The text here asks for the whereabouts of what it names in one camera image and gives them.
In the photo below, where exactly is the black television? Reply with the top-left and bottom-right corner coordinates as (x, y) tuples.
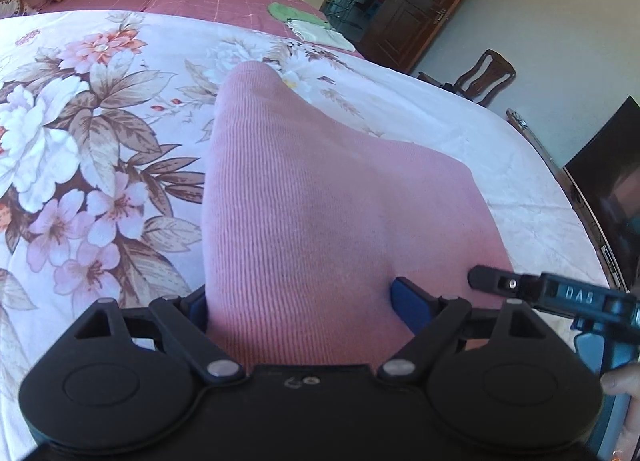
(563, 95), (640, 293)

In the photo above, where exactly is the white folded cloth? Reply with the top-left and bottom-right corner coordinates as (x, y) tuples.
(289, 19), (357, 54)

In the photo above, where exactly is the wooden chair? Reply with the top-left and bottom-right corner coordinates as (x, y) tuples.
(417, 49), (517, 108)

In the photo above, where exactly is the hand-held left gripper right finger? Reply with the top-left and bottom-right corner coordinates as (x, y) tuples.
(377, 277), (552, 387)

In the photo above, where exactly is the white floral blanket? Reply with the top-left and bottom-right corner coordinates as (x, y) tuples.
(0, 10), (615, 461)

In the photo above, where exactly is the pink knit shirt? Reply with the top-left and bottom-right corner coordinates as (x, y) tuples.
(201, 62), (516, 378)

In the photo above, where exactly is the brown wooden door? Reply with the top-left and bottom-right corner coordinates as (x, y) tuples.
(357, 0), (502, 75)

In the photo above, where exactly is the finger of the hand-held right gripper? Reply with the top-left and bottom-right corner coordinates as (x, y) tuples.
(468, 264), (546, 310)

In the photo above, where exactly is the brown wooden rail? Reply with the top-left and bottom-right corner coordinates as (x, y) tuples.
(505, 108), (632, 292)

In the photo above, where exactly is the green cloth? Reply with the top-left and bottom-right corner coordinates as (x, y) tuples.
(267, 1), (329, 27)

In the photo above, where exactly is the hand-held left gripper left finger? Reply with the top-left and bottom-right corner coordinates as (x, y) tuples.
(74, 284), (247, 388)

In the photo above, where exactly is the person's right hand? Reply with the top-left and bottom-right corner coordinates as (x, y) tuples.
(599, 364), (640, 399)

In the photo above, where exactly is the floral pillow with brown straps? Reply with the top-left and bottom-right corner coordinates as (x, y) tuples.
(0, 0), (47, 18)

